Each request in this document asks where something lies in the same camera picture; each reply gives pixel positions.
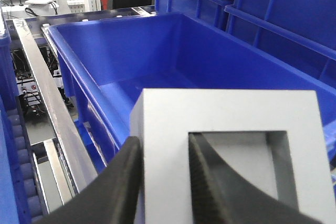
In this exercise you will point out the gray hollow cube base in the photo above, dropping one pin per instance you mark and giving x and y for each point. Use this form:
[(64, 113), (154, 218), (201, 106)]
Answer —
[(273, 138)]

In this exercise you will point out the steel roller rail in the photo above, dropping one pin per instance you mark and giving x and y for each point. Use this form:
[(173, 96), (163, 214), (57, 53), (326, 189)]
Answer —
[(70, 163)]

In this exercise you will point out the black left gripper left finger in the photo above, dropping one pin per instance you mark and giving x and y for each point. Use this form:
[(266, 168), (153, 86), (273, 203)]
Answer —
[(112, 197)]

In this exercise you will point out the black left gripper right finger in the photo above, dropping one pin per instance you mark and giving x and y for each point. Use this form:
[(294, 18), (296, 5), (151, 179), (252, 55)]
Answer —
[(221, 195)]

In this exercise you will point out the blue bin right of target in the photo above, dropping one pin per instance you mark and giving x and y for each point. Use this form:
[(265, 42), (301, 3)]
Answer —
[(299, 32)]

